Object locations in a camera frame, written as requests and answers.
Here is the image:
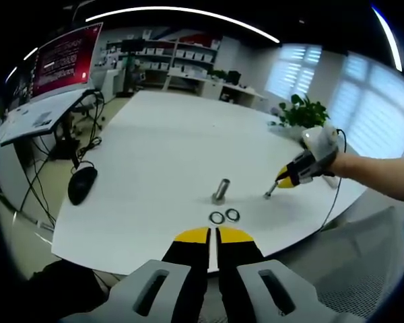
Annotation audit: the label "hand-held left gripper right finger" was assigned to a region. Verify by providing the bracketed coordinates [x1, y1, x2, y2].
[215, 225, 358, 323]

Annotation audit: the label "black mouse cable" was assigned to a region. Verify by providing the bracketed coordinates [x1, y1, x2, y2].
[70, 159, 96, 176]

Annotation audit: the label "ceiling light strip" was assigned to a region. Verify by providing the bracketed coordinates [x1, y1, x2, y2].
[371, 6, 404, 73]
[85, 6, 281, 44]

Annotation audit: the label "thick threaded stud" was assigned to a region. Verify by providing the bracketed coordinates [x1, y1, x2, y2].
[210, 178, 231, 205]

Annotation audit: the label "black desk cables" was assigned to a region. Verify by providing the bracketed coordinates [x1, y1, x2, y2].
[20, 90, 106, 233]

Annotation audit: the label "white storage shelving unit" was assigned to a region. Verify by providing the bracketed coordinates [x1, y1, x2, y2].
[100, 36, 223, 92]

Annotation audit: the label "thin threaded stud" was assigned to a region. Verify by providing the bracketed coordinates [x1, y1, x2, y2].
[263, 180, 279, 200]

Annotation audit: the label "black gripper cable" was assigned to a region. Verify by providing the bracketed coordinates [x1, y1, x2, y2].
[321, 128, 347, 231]

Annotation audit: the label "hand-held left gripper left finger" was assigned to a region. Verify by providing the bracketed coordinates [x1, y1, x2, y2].
[59, 226, 212, 323]

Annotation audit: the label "dark cloth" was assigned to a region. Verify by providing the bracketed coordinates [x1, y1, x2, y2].
[29, 260, 112, 306]

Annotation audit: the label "window with blinds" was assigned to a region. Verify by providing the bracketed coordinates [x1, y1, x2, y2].
[329, 53, 404, 159]
[265, 44, 325, 102]

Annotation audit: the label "black computer mouse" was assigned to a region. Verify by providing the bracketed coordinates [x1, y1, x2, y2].
[67, 166, 99, 207]

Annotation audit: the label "white low counter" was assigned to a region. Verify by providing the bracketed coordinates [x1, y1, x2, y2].
[167, 75, 267, 109]

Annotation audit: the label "white monitor desk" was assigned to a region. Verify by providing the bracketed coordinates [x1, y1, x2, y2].
[0, 87, 104, 216]

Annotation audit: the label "grey mesh office chair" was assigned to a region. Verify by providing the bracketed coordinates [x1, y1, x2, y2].
[289, 205, 404, 322]

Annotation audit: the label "red screen monitor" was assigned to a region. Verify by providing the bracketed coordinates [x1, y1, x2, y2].
[30, 22, 104, 99]

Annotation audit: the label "green potted plant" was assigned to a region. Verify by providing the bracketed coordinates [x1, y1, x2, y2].
[276, 94, 331, 129]

